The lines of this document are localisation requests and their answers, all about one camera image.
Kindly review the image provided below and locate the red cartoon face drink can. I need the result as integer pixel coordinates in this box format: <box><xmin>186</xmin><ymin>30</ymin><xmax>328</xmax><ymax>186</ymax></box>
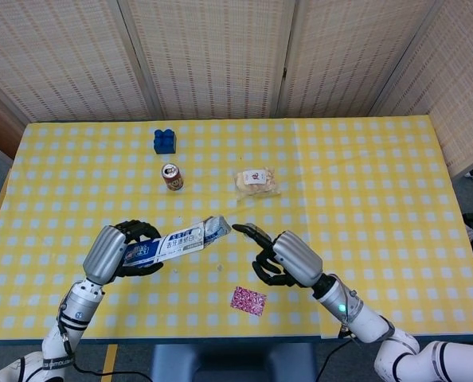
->
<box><xmin>161</xmin><ymin>163</ymin><xmax>183</xmax><ymax>193</ymax></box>

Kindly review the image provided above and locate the yellow white checked tablecloth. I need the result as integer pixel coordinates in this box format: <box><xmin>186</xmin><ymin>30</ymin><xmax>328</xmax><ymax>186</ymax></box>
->
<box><xmin>0</xmin><ymin>115</ymin><xmax>473</xmax><ymax>341</ymax></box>

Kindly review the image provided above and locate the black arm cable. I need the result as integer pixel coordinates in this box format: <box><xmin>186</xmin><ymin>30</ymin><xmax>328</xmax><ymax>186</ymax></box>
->
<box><xmin>315</xmin><ymin>329</ymin><xmax>358</xmax><ymax>380</ymax></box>
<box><xmin>57</xmin><ymin>304</ymin><xmax>154</xmax><ymax>378</ymax></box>

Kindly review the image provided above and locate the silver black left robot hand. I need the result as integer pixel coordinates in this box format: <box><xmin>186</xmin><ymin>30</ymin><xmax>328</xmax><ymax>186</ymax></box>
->
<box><xmin>82</xmin><ymin>218</ymin><xmax>164</xmax><ymax>286</ymax></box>

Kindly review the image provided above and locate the blue and white toothpaste box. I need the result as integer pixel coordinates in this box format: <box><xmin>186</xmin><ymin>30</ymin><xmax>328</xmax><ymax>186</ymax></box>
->
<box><xmin>120</xmin><ymin>222</ymin><xmax>210</xmax><ymax>268</ymax></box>

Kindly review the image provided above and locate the magenta white patterned card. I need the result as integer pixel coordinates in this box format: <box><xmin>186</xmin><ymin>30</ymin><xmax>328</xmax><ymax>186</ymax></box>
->
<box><xmin>229</xmin><ymin>285</ymin><xmax>268</xmax><ymax>317</ymax></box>

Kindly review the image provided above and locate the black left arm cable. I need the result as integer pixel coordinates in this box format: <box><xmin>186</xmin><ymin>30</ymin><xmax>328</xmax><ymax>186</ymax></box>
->
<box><xmin>57</xmin><ymin>304</ymin><xmax>154</xmax><ymax>378</ymax></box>

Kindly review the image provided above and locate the blue studded building block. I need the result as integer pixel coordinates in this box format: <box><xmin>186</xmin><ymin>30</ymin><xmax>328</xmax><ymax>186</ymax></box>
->
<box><xmin>153</xmin><ymin>128</ymin><xmax>178</xmax><ymax>155</ymax></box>

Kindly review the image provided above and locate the clear bag of bread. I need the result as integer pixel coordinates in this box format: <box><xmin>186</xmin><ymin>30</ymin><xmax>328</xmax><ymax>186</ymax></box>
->
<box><xmin>233</xmin><ymin>167</ymin><xmax>281</xmax><ymax>199</ymax></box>

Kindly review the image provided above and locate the woven bamboo screen panel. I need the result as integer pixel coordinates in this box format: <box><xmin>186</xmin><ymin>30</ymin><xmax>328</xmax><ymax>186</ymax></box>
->
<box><xmin>0</xmin><ymin>0</ymin><xmax>160</xmax><ymax>123</ymax></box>
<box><xmin>276</xmin><ymin>0</ymin><xmax>447</xmax><ymax>119</ymax></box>
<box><xmin>369</xmin><ymin>0</ymin><xmax>473</xmax><ymax>178</ymax></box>
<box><xmin>116</xmin><ymin>0</ymin><xmax>301</xmax><ymax>120</ymax></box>

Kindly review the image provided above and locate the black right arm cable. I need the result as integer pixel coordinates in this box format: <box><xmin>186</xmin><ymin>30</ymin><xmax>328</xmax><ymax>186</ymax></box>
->
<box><xmin>315</xmin><ymin>329</ymin><xmax>358</xmax><ymax>380</ymax></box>

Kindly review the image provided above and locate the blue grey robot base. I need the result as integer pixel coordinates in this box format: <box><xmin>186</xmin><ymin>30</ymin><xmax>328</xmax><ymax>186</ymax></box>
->
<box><xmin>150</xmin><ymin>342</ymin><xmax>318</xmax><ymax>382</ymax></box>

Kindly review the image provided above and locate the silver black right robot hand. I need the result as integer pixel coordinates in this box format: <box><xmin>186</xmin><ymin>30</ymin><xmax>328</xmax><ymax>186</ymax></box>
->
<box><xmin>231</xmin><ymin>224</ymin><xmax>325</xmax><ymax>290</ymax></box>

